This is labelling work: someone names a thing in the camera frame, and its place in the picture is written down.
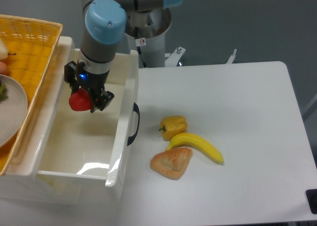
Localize upper white drawer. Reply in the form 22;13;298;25
38;51;139;188

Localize green grapes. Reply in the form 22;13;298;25
0;81;8;101

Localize white pear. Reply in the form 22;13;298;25
0;39;16;60

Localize yellow banana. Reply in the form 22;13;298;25
166;133;224;165

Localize red pepper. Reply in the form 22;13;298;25
68;88;92;112

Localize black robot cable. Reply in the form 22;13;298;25
135;27;149;68

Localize grey plate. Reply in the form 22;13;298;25
0;75;28;145

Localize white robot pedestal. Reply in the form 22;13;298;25
123;7;238;68

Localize yellow pepper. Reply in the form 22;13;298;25
159;115;188;141

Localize black table corner fixture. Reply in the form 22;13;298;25
306;189;317;215

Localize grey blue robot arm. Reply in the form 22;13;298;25
64;0;183;112

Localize orange peach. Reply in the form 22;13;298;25
0;61;9;75

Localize yellow wicker basket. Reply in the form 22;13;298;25
0;14;63;175

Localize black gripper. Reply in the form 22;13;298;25
64;61;114;113

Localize white drawer cabinet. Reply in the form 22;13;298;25
0;36;124;205

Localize triangular puff pastry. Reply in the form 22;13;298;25
150;147;193;180

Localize black drawer handle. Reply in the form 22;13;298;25
127;103;140;146

